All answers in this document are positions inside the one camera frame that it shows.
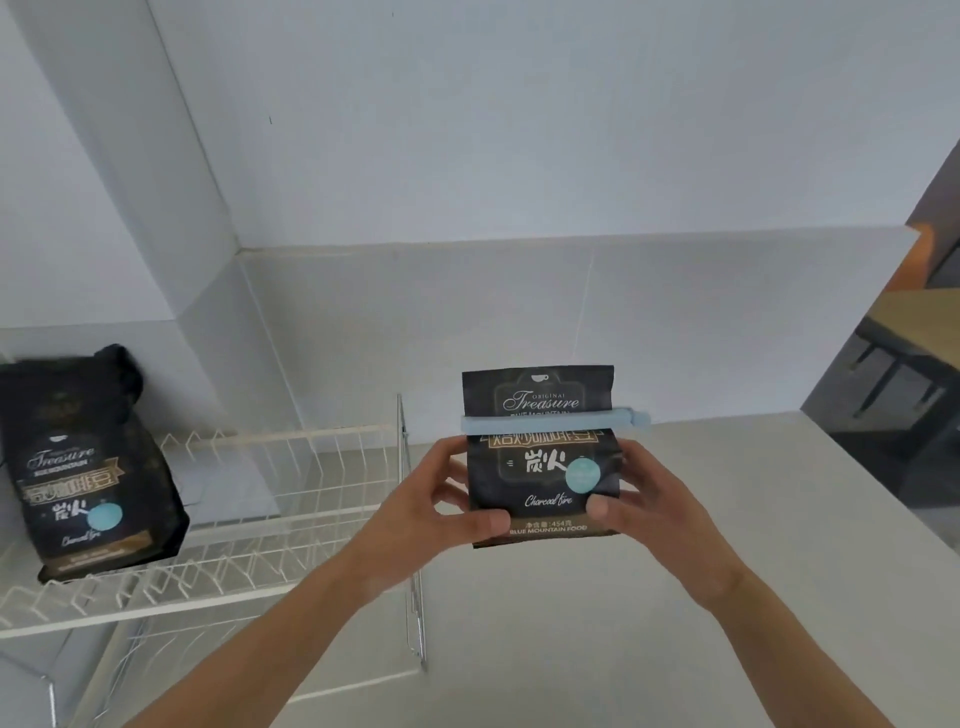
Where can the orange chair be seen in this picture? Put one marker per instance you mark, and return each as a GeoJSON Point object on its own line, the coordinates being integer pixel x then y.
{"type": "Point", "coordinates": [916, 259]}

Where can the person's right hand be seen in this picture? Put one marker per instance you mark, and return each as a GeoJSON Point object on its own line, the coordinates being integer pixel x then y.
{"type": "Point", "coordinates": [667, 532]}

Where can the person's left forearm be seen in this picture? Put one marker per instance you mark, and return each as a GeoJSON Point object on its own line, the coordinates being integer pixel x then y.
{"type": "Point", "coordinates": [270, 652]}

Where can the person's left hand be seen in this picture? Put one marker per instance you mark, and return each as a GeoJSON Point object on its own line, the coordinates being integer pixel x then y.
{"type": "Point", "coordinates": [405, 525]}

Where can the person's left thumb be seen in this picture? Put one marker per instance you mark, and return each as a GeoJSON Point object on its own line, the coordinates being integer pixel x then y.
{"type": "Point", "coordinates": [480, 526]}

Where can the wooden table with black legs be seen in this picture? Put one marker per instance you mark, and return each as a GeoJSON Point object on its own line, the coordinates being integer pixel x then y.
{"type": "Point", "coordinates": [919, 330]}

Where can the person's right middle finger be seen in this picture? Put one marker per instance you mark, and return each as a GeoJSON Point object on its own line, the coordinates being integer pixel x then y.
{"type": "Point", "coordinates": [631, 485]}

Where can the black coffee bag with clip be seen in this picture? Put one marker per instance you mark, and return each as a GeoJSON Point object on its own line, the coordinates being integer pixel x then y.
{"type": "Point", "coordinates": [536, 480]}

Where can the person's right thumb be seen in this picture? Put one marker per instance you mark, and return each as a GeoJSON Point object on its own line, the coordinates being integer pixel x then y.
{"type": "Point", "coordinates": [611, 508]}

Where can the light blue sealing clip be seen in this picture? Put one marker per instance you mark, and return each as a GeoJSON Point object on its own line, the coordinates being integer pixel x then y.
{"type": "Point", "coordinates": [525, 422]}

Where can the person's left middle finger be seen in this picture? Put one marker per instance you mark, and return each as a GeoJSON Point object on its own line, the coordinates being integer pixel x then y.
{"type": "Point", "coordinates": [456, 486]}

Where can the person's right forearm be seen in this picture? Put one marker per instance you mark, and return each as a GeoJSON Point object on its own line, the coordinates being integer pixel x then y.
{"type": "Point", "coordinates": [825, 652]}

